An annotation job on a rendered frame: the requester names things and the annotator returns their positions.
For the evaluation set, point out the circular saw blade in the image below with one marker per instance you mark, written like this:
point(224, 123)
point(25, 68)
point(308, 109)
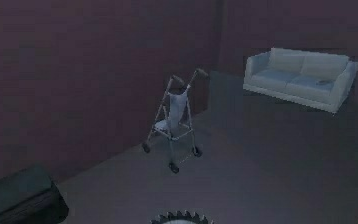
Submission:
point(182, 219)

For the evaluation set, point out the grey folding stroller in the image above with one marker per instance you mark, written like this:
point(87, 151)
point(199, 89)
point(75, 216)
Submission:
point(178, 106)

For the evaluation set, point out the pale grey sofa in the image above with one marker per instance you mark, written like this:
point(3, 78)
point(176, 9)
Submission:
point(297, 83)

